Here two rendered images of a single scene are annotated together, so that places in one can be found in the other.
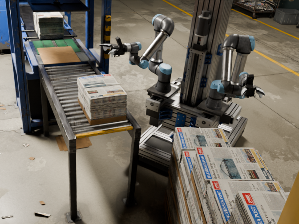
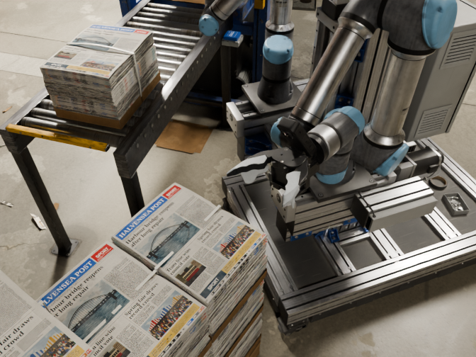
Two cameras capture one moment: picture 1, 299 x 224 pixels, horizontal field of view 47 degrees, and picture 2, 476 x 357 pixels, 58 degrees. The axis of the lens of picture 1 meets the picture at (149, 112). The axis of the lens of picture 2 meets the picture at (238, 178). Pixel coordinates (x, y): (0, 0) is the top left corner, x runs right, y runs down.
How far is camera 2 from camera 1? 1.98 m
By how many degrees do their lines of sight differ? 37
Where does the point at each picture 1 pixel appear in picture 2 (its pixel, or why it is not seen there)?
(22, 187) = (60, 173)
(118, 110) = (98, 104)
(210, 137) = (207, 241)
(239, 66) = (387, 88)
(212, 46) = not seen: hidden behind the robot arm
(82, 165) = (155, 178)
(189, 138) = (161, 220)
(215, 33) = not seen: outside the picture
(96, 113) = (59, 97)
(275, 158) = not seen: outside the picture
